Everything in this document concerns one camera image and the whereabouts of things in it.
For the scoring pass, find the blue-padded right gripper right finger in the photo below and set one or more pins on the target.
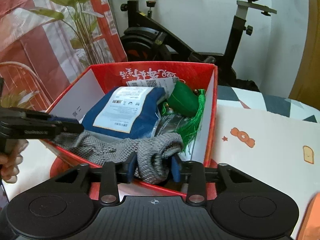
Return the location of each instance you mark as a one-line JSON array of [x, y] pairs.
[[192, 173]]

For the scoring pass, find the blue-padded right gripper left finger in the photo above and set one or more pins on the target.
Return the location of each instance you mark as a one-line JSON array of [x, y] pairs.
[[111, 175]]

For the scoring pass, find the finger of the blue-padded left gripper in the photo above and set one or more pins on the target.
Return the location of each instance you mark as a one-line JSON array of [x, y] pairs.
[[65, 125]]

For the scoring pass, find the grey knitted cloth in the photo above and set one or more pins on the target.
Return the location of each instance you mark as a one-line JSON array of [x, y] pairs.
[[152, 153]]

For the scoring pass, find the blue white plastic package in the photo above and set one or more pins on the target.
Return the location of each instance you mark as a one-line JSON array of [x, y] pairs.
[[126, 112]]

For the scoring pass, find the green tassel pouch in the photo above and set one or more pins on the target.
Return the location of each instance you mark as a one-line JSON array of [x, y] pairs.
[[184, 102]]

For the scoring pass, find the black clear plastic package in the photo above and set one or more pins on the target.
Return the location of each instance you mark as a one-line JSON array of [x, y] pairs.
[[174, 127]]

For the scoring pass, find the person's left hand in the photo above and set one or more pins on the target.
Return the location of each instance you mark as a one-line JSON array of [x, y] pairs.
[[10, 162]]

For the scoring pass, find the red strawberry cardboard box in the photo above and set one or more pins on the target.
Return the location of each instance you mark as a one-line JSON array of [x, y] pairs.
[[100, 79]]

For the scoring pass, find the cartoon print tablecloth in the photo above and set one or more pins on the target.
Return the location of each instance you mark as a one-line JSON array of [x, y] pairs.
[[272, 139]]

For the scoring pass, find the red white curtain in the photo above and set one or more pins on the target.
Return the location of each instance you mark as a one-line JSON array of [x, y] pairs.
[[37, 60]]

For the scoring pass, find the black exercise bike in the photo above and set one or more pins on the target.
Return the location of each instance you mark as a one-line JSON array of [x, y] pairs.
[[203, 31]]

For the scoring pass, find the orange plastic object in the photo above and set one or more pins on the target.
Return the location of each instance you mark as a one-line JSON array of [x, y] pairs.
[[310, 227]]

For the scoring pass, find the green potted plant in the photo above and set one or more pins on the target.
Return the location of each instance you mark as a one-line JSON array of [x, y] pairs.
[[83, 24]]

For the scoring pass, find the wooden door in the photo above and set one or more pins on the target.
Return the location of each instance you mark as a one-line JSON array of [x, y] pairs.
[[306, 86]]

